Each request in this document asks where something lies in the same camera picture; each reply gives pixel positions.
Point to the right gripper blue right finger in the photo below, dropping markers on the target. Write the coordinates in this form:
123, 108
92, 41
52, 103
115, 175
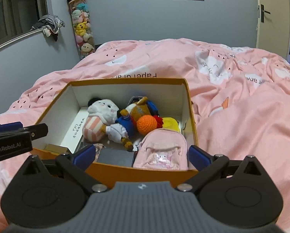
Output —
199, 158

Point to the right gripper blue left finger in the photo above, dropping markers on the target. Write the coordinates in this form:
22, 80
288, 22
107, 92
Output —
85, 157

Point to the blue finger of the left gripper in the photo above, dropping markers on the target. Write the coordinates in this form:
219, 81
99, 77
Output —
10, 126

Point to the dark photo card box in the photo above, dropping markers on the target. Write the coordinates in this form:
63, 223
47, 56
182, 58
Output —
98, 148

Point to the cream bedroom door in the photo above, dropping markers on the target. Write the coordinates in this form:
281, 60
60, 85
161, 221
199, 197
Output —
273, 27

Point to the long white gift box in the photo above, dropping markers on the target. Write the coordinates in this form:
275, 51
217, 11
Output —
73, 136

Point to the dark grey square box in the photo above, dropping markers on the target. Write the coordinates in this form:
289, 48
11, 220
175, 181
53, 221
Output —
116, 157

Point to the pink mini backpack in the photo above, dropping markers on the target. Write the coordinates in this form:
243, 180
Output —
162, 149

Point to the orange cardboard storage box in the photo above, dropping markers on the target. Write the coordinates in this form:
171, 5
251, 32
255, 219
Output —
171, 97

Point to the yellow round toy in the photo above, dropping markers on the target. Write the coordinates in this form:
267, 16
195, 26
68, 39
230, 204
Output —
170, 124

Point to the white popcorn plush toy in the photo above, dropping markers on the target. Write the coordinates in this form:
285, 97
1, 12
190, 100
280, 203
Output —
101, 113

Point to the brown blue plush doll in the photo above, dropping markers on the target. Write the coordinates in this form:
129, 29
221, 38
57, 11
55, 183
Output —
125, 125

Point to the orange crochet ball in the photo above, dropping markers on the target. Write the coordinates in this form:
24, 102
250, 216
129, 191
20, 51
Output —
146, 124

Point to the grey cloth on sill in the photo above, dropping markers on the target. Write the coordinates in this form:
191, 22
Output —
50, 25

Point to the hanging plush toy organizer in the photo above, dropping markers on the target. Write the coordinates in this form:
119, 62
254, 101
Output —
80, 17

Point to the window frame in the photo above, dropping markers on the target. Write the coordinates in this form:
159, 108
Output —
14, 9

